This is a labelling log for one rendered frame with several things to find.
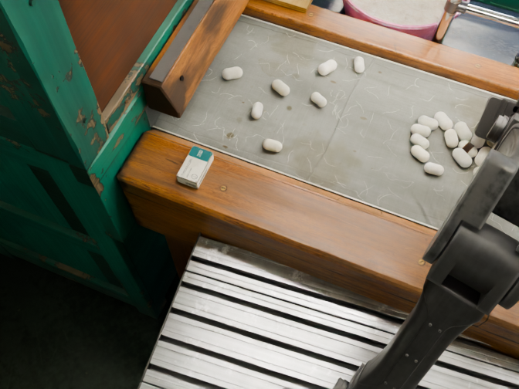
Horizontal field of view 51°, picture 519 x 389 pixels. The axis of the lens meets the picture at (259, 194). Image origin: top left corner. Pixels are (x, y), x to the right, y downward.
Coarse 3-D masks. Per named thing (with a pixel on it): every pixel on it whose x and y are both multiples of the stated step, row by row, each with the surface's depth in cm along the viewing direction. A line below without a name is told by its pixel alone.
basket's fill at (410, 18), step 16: (352, 0) 109; (368, 0) 108; (384, 0) 109; (400, 0) 109; (416, 0) 108; (432, 0) 109; (384, 16) 107; (400, 16) 107; (416, 16) 106; (432, 16) 107
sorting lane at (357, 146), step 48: (240, 48) 101; (288, 48) 101; (336, 48) 102; (192, 96) 96; (240, 96) 96; (288, 96) 96; (336, 96) 96; (384, 96) 97; (432, 96) 97; (480, 96) 97; (240, 144) 91; (288, 144) 92; (336, 144) 92; (384, 144) 92; (432, 144) 92; (336, 192) 87; (384, 192) 88; (432, 192) 88
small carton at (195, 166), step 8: (192, 152) 85; (200, 152) 85; (208, 152) 85; (192, 160) 85; (200, 160) 85; (208, 160) 85; (184, 168) 84; (192, 168) 84; (200, 168) 84; (208, 168) 86; (184, 176) 83; (192, 176) 83; (200, 176) 83; (192, 184) 84
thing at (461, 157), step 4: (456, 148) 90; (460, 148) 89; (456, 152) 89; (460, 152) 89; (464, 152) 89; (456, 156) 89; (460, 156) 89; (464, 156) 89; (468, 156) 89; (456, 160) 89; (460, 160) 89; (464, 160) 88; (468, 160) 88; (460, 164) 89; (464, 164) 89; (468, 164) 89
